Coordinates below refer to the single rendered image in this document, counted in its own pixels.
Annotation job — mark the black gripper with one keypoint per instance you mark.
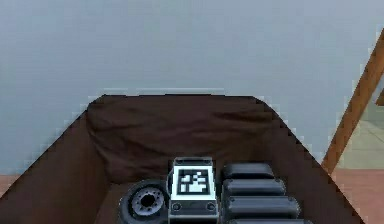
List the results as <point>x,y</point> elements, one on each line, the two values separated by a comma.
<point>143,203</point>

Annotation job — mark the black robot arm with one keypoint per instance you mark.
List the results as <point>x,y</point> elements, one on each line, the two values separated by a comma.
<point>253,200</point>

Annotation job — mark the dark brown armchair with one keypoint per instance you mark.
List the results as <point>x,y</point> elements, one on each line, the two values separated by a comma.
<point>173,133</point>

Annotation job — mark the brown wooden door frame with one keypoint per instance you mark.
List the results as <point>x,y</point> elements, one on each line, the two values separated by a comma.
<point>356,106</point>

